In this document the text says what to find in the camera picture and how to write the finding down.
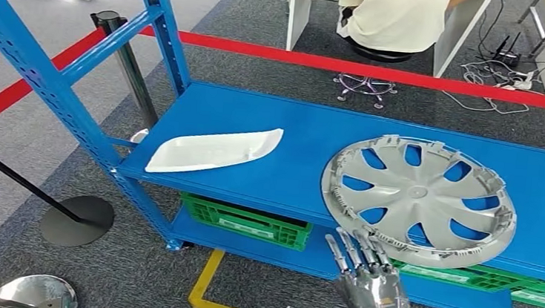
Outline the grey plastic hubcap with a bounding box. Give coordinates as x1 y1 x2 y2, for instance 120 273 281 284
314 128 525 276

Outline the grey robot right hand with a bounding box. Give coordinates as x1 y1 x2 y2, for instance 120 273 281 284
319 225 418 308

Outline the blue metal shelf rack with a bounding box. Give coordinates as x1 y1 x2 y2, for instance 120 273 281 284
0 0 545 308

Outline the chrome stanchion post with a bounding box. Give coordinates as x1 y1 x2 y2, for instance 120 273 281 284
79 8 168 147

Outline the white plastic lamp cover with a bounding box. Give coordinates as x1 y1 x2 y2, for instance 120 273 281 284
144 117 286 186

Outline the white power strip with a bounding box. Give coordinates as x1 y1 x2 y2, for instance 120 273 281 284
497 66 538 93

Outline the black stool with chrome base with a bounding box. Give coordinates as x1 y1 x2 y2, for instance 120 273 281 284
330 34 418 113

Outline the green plastic crate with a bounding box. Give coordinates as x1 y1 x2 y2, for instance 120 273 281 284
176 191 315 253
385 255 545 308

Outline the black router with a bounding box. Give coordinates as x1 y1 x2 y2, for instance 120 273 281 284
492 29 526 67

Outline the person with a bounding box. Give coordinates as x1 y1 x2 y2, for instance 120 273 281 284
333 0 480 61

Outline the black stanchion with round base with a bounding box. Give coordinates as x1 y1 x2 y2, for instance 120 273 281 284
0 140 122 252

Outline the red barrier belt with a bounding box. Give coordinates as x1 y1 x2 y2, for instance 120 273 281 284
0 19 108 154
136 24 545 112

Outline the white cable bundle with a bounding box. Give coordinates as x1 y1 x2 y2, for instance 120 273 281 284
441 54 545 119

